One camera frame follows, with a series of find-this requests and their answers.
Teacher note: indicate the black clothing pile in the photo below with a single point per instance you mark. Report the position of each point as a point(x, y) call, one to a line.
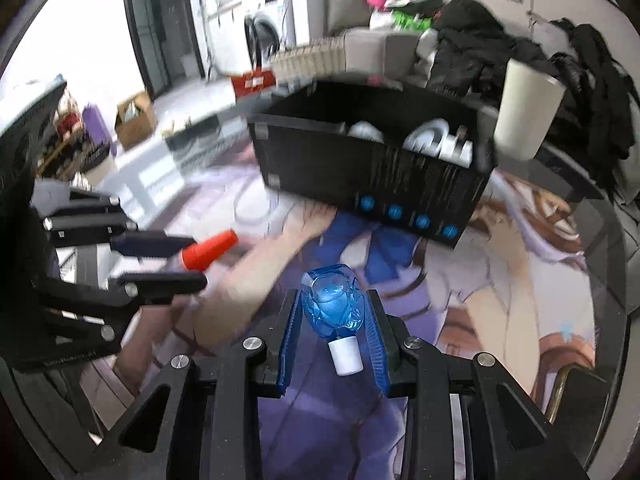
point(605, 90)

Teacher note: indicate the red gift box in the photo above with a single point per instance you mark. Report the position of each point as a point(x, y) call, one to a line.
point(252, 82)

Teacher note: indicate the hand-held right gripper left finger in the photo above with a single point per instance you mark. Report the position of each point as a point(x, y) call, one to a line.
point(290, 340)

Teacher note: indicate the cardboard box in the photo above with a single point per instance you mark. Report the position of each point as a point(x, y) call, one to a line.
point(135, 120)

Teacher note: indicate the purple bag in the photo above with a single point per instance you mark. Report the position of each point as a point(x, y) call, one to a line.
point(99, 130)

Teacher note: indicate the black storage box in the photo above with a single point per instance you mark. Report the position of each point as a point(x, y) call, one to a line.
point(350, 175)

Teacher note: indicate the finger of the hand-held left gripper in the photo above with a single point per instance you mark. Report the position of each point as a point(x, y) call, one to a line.
point(150, 245)
point(170, 285)

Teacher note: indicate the wicker basket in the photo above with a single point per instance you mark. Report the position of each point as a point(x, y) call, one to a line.
point(310, 60)

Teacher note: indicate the wooden shelf rack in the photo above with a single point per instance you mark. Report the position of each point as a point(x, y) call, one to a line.
point(70, 135)

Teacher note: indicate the black door frame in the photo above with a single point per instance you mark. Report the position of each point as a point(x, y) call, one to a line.
point(145, 35)

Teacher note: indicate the white cup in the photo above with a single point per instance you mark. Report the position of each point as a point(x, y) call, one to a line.
point(525, 110)

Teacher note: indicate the grey sofa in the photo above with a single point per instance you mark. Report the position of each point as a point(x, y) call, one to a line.
point(365, 50)

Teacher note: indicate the white round object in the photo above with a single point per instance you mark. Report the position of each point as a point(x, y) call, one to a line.
point(367, 132)

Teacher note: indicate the white cloth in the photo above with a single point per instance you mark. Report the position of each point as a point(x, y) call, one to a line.
point(426, 42)

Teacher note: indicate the blue plastic bottle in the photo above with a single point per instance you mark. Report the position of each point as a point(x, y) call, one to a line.
point(330, 305)

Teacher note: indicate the white washing machine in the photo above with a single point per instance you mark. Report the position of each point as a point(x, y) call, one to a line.
point(270, 25)

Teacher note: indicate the black puffer jacket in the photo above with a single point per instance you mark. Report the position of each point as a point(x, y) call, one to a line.
point(475, 45)

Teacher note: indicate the orange plastic cone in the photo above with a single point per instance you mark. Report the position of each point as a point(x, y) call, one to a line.
point(207, 251)

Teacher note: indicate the printed table mat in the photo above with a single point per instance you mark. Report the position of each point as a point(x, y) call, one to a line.
point(475, 310)

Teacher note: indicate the green bag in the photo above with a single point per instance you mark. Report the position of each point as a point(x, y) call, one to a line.
point(411, 20)

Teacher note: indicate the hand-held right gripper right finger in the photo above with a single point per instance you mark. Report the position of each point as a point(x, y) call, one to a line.
point(375, 350)

